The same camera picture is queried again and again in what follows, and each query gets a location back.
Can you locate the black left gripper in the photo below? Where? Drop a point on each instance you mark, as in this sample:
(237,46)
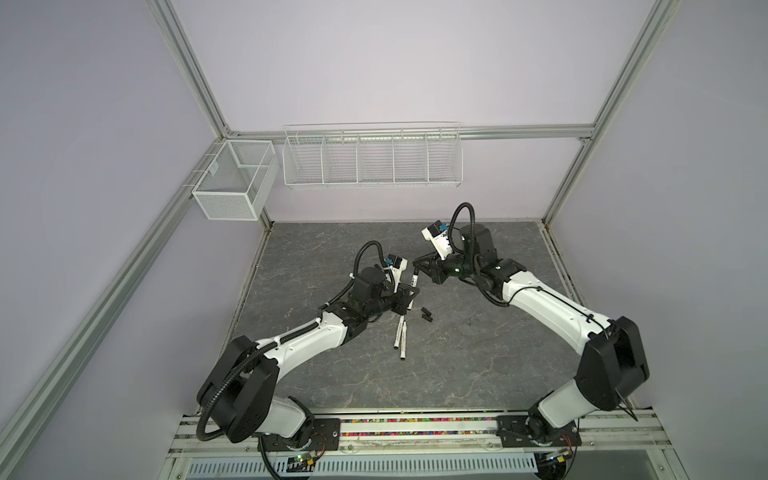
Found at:
(402,297)

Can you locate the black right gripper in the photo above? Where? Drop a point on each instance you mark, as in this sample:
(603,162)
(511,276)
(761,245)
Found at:
(434,265)

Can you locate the black marker pen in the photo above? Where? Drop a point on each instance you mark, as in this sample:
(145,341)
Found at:
(403,341)
(413,283)
(399,332)

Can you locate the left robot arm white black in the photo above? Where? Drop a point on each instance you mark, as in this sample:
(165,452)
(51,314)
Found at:
(237,400)

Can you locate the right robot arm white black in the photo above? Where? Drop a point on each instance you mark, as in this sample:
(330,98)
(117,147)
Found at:
(612,362)

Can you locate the small white mesh basket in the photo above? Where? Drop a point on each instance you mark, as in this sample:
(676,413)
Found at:
(237,181)

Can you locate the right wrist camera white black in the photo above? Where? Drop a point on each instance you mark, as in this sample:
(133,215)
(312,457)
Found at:
(436,234)

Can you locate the long white wire basket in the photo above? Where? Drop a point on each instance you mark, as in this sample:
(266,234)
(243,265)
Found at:
(386,154)

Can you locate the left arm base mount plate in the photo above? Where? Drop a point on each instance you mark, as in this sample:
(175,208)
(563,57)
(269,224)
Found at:
(317,433)

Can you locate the white slotted cable duct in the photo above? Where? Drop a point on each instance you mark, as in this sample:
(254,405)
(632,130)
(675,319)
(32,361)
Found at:
(339,466)

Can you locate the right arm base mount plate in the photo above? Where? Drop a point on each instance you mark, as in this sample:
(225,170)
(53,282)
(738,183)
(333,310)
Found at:
(519,431)

